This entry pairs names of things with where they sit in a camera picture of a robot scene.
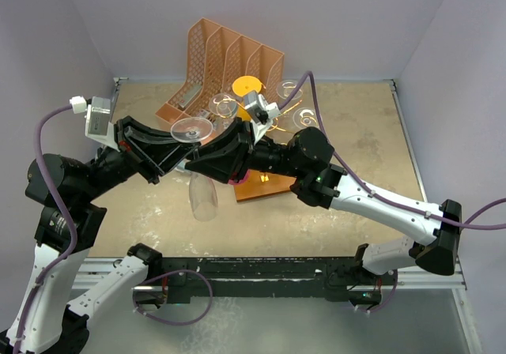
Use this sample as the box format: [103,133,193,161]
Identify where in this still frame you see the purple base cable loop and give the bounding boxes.
[132,271,214,326]

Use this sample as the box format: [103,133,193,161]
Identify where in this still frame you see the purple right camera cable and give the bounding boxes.
[276,71,506,231]

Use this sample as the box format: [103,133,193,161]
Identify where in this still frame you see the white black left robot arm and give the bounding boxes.
[1,117,197,353]

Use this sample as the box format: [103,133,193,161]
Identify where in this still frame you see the clear round wine glass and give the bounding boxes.
[276,80,304,113]

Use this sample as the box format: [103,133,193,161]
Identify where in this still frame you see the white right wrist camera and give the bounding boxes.
[243,90,281,144]

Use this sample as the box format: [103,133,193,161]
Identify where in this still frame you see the yellow plastic goblet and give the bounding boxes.
[232,75,263,121]

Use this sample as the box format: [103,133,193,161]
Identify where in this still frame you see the silver table frame rail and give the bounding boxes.
[27,76,483,354]

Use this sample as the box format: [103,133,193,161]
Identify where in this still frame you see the clear tall wine glass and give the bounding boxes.
[208,92,239,133]

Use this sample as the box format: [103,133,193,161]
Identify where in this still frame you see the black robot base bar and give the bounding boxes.
[145,257,398,306]

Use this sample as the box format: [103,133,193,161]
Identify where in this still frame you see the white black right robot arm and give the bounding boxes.
[185,119,462,284]

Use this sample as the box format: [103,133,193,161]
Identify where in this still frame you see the orange plastic file organizer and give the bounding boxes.
[155,18,285,130]

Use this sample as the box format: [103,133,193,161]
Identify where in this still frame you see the pink plastic goblet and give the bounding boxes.
[228,171,250,186]

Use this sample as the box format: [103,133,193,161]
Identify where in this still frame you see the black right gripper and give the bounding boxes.
[185,117,302,183]

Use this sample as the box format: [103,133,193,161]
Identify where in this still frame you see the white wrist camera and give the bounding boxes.
[70,96,119,151]
[243,90,281,144]

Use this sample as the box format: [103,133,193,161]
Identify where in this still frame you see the gold wire wine glass rack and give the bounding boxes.
[213,98,313,201]

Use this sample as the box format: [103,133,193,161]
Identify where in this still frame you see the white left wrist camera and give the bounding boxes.
[70,96,119,151]

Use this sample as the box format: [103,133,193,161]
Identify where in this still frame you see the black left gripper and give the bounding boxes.
[77,114,201,201]

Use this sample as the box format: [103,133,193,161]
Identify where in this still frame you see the clear flute wine glass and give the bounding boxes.
[293,107,319,130]

